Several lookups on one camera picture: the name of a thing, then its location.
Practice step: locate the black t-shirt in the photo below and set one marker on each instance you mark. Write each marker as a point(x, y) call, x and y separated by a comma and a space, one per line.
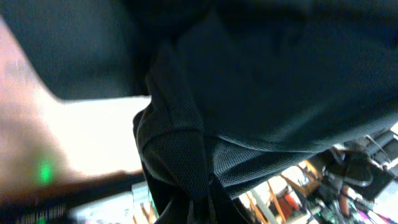
point(239, 90)

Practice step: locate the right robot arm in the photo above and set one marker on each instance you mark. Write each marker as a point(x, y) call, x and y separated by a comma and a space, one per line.
point(363, 172)

